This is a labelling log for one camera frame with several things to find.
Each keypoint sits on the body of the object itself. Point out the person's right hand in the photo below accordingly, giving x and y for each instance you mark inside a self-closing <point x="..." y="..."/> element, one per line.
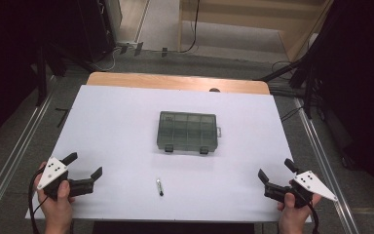
<point x="293" y="219"/>

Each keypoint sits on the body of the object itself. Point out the black tripod leg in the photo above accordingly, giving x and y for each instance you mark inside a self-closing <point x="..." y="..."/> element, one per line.
<point x="279" y="72"/>

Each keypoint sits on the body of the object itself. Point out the black hex key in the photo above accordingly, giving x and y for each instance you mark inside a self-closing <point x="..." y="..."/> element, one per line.
<point x="63" y="117"/>

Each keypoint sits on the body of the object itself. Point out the metal floor rail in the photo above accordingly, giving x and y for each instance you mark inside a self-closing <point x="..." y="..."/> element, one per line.
<point x="321" y="162"/>
<point x="13" y="162"/>

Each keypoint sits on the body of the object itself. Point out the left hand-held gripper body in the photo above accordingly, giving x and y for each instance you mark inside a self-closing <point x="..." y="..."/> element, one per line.
<point x="53" y="172"/>

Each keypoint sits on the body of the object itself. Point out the white board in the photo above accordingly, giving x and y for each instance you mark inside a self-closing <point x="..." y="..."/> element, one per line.
<point x="110" y="130"/>

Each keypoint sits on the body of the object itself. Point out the grey translucent compartment box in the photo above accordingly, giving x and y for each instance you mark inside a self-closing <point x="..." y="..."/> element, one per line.
<point x="186" y="131"/>

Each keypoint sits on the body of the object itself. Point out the black metal stand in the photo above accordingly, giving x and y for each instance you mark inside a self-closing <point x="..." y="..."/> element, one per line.
<point x="308" y="97"/>

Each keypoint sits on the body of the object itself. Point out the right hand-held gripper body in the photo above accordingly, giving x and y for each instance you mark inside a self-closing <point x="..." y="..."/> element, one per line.
<point x="311" y="183"/>

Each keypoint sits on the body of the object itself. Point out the black cabinet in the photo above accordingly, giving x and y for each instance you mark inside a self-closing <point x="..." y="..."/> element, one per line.
<point x="94" y="29"/>

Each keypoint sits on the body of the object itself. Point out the black curtain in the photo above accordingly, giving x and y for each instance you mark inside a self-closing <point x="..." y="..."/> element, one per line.
<point x="6" y="48"/>
<point x="363" y="81"/>

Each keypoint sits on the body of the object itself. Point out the small black bracket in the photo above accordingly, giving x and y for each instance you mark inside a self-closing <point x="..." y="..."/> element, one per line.
<point x="164" y="52"/>

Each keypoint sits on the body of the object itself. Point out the wooden table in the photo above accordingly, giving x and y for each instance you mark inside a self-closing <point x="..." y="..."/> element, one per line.
<point x="175" y="82"/>

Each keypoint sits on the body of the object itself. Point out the person's left hand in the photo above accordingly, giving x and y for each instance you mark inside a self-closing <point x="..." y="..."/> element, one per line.
<point x="58" y="211"/>

